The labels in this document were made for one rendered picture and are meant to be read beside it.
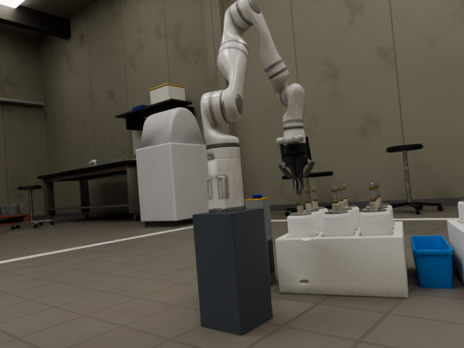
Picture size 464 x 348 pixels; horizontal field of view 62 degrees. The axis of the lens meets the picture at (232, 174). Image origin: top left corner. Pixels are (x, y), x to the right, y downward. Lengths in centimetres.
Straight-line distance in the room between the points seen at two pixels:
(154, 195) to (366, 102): 260
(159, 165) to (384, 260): 323
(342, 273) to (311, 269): 10
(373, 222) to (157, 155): 320
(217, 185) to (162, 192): 316
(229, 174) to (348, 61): 396
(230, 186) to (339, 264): 46
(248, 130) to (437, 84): 242
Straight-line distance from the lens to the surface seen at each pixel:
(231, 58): 114
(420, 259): 136
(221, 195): 100
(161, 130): 427
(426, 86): 453
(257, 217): 104
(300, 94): 133
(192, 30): 652
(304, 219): 130
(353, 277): 127
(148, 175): 430
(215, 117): 103
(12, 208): 910
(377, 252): 125
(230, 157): 101
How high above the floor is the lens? 36
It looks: 2 degrees up
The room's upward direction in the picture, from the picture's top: 5 degrees counter-clockwise
